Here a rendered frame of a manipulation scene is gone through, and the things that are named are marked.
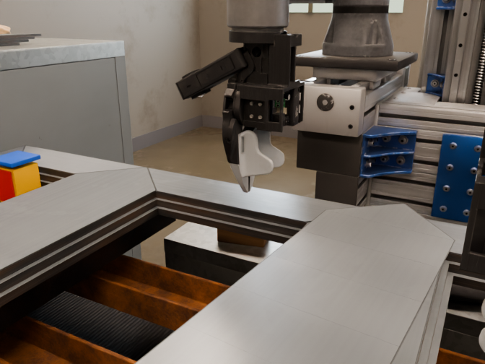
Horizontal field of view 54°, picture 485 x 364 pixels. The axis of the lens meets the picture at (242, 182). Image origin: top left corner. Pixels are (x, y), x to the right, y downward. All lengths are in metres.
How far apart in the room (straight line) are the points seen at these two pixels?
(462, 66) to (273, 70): 0.61
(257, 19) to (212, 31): 4.18
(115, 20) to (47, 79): 2.72
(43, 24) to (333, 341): 3.17
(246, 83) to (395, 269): 0.28
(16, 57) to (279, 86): 0.72
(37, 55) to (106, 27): 2.66
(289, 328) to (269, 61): 0.31
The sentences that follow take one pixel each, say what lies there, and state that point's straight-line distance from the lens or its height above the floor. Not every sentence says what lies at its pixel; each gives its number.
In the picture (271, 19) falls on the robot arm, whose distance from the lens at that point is 0.57.
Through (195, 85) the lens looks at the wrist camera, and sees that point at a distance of 0.63.
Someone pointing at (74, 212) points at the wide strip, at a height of 0.85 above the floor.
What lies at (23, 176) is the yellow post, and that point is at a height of 0.86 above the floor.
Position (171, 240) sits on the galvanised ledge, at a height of 0.68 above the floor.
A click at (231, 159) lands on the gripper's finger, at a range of 0.61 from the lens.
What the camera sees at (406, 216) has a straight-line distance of 0.72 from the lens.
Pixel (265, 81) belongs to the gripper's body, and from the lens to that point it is 0.59.
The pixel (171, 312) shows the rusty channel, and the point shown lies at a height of 0.71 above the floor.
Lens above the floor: 1.13
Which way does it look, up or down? 20 degrees down
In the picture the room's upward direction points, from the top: straight up
